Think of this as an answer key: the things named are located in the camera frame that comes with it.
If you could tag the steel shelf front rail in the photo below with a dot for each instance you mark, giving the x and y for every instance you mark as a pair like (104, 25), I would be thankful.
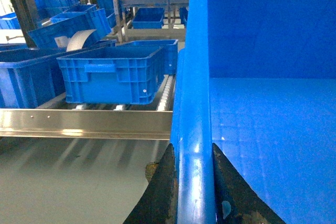
(102, 124)

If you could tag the distant blue crate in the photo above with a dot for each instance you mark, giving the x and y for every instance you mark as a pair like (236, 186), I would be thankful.
(148, 18)

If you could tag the blue crate on shelf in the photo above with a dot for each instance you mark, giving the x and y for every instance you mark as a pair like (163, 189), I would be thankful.
(113, 75)

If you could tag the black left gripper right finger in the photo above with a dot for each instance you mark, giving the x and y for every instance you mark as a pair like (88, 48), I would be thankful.
(235, 200)

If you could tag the blue crate far left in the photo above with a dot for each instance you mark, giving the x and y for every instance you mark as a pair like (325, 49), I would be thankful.
(30, 77)

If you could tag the large blue plastic crate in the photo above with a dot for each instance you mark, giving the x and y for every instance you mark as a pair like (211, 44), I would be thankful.
(257, 80)

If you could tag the white roller track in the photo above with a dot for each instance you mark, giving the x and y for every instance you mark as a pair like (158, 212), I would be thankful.
(167, 94)

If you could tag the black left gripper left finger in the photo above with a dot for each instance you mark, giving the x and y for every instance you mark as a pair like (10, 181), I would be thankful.
(158, 203)

